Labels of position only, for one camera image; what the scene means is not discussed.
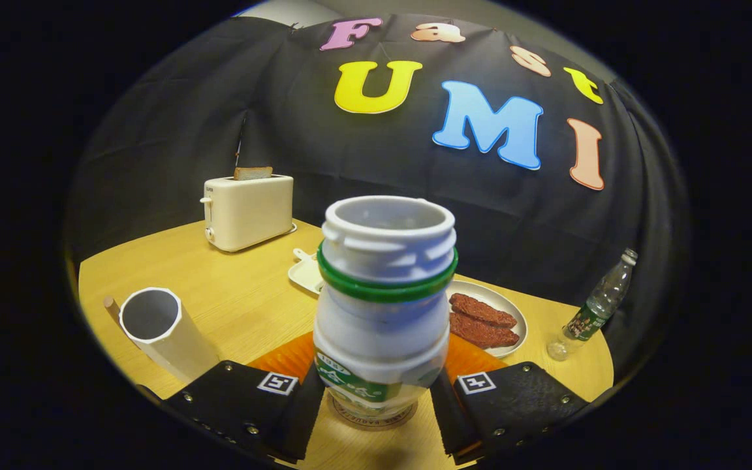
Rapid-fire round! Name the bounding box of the white juice bottle green ring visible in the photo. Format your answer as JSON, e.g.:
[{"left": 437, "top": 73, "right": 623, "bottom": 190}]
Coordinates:
[{"left": 313, "top": 195, "right": 460, "bottom": 422}]

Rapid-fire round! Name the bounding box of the cream toaster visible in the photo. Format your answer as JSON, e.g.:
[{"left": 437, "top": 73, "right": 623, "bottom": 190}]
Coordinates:
[{"left": 200, "top": 174, "right": 297, "bottom": 253}]

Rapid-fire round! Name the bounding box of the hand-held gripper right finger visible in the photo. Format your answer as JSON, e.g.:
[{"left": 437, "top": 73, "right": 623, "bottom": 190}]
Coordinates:
[{"left": 430, "top": 334, "right": 591, "bottom": 465}]

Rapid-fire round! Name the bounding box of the wooden table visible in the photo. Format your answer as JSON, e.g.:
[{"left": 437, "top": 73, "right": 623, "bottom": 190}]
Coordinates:
[{"left": 76, "top": 219, "right": 615, "bottom": 470}]

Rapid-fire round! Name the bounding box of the white divided bean dish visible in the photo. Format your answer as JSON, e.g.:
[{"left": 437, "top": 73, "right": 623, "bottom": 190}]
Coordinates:
[{"left": 287, "top": 247, "right": 324, "bottom": 294}]

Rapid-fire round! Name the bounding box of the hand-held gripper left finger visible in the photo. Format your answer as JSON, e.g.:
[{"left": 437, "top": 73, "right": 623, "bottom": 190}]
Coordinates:
[{"left": 161, "top": 331, "right": 326, "bottom": 464}]

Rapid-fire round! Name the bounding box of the clear plastic water bottle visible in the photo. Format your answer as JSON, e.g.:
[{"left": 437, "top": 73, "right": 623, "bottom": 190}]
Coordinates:
[{"left": 546, "top": 248, "right": 638, "bottom": 362}]

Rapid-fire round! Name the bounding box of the white cup wooden handle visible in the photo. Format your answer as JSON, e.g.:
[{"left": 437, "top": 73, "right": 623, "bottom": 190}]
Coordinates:
[{"left": 103, "top": 287, "right": 221, "bottom": 384}]

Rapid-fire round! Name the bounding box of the brown meat patty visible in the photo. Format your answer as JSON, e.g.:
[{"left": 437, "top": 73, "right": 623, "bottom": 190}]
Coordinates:
[
  {"left": 449, "top": 293, "right": 518, "bottom": 328},
  {"left": 449, "top": 312, "right": 521, "bottom": 349}
]

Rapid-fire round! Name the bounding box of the white round plate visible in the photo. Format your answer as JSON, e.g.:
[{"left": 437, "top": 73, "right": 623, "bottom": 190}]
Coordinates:
[{"left": 445, "top": 280, "right": 528, "bottom": 359}]

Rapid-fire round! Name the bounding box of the round wooden coaster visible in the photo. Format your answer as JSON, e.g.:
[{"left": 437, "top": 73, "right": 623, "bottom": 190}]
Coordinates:
[{"left": 327, "top": 390, "right": 419, "bottom": 431}]

